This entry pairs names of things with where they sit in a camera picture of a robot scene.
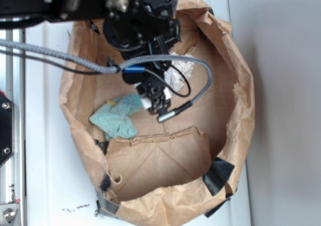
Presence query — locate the white paper ball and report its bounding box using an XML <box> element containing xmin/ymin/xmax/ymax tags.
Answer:
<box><xmin>165</xmin><ymin>60</ymin><xmax>195</xmax><ymax>92</ymax></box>

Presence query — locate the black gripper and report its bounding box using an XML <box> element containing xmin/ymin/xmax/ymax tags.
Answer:
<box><xmin>121</xmin><ymin>18</ymin><xmax>181</xmax><ymax>116</ymax></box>

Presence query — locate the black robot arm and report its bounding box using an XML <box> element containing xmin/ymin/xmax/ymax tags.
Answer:
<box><xmin>1</xmin><ymin>0</ymin><xmax>181</xmax><ymax>116</ymax></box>

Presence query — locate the aluminium extrusion rail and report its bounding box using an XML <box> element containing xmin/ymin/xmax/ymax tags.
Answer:
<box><xmin>0</xmin><ymin>29</ymin><xmax>27</xmax><ymax>226</ymax></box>

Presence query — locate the grey braided cable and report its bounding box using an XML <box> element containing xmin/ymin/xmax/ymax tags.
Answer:
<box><xmin>0</xmin><ymin>40</ymin><xmax>214</xmax><ymax>123</ymax></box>

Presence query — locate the black tape strip right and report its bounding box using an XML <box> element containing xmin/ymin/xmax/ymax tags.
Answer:
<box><xmin>202</xmin><ymin>157</ymin><xmax>235</xmax><ymax>196</ymax></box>

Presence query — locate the brown paper bag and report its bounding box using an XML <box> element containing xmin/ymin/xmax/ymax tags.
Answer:
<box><xmin>60</xmin><ymin>0</ymin><xmax>255</xmax><ymax>225</ymax></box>

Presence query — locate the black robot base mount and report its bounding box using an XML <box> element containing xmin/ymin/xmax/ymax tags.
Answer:
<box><xmin>0</xmin><ymin>90</ymin><xmax>15</xmax><ymax>167</ymax></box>

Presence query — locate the teal knitted cloth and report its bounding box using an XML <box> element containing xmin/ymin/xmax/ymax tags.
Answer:
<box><xmin>89</xmin><ymin>94</ymin><xmax>142</xmax><ymax>141</ymax></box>

